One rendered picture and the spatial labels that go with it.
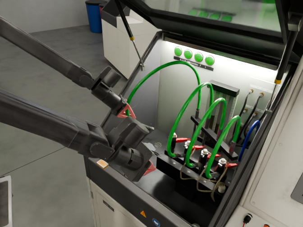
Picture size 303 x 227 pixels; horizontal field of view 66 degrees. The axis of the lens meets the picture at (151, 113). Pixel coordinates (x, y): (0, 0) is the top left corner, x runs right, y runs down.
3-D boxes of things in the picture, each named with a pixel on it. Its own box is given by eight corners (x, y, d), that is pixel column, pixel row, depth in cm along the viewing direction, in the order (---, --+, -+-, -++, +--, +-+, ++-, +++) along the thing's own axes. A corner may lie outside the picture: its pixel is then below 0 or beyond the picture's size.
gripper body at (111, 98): (123, 96, 100) (110, 85, 97) (126, 104, 90) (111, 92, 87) (113, 107, 101) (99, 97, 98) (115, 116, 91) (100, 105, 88)
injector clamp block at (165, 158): (155, 177, 120) (156, 156, 112) (167, 167, 127) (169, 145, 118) (215, 218, 102) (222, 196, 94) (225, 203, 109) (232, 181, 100)
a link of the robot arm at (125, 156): (97, 151, 61) (105, 165, 57) (113, 131, 61) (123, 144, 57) (114, 157, 66) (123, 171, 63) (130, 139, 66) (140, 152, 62)
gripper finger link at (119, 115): (138, 108, 101) (121, 95, 98) (141, 115, 95) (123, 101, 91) (128, 120, 102) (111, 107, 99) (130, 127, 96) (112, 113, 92)
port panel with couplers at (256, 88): (230, 136, 115) (247, 78, 98) (233, 133, 118) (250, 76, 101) (257, 148, 109) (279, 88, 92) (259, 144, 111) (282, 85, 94)
